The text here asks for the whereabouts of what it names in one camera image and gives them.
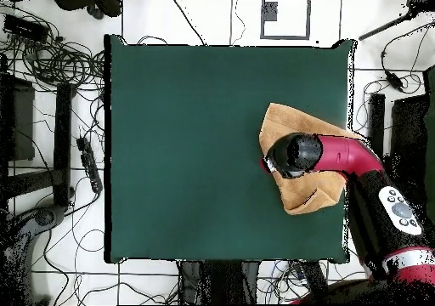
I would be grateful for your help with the tan terry towel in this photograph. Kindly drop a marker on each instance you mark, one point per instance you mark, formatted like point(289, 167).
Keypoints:
point(306, 190)

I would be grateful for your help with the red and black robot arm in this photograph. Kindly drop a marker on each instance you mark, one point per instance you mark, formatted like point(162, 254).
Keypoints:
point(373, 200)

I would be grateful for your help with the black flat stand bar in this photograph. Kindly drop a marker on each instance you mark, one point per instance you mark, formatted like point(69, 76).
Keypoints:
point(63, 142)
point(376, 122)

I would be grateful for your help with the black flat panel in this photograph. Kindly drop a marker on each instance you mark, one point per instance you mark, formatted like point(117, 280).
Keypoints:
point(407, 129)
point(22, 122)

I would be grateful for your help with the dark green table cloth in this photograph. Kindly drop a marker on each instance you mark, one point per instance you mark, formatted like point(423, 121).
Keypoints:
point(187, 149)

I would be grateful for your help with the black power strip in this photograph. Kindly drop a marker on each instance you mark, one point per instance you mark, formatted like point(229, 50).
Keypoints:
point(89, 163)

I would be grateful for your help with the black stand rod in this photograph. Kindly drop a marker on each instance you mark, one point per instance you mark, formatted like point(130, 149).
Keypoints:
point(384, 27)

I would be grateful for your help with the black chair base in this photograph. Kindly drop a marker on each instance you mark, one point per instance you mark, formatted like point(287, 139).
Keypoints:
point(108, 5)

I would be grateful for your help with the grey rounded base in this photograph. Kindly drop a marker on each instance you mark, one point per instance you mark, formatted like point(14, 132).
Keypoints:
point(20, 251)

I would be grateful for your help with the black power brick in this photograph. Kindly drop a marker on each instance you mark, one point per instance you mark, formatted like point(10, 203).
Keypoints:
point(23, 29)

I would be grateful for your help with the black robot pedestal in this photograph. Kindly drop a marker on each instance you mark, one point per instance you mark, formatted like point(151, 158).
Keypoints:
point(221, 282)

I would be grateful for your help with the grey square frame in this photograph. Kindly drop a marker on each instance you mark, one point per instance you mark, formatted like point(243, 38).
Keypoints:
point(269, 12)

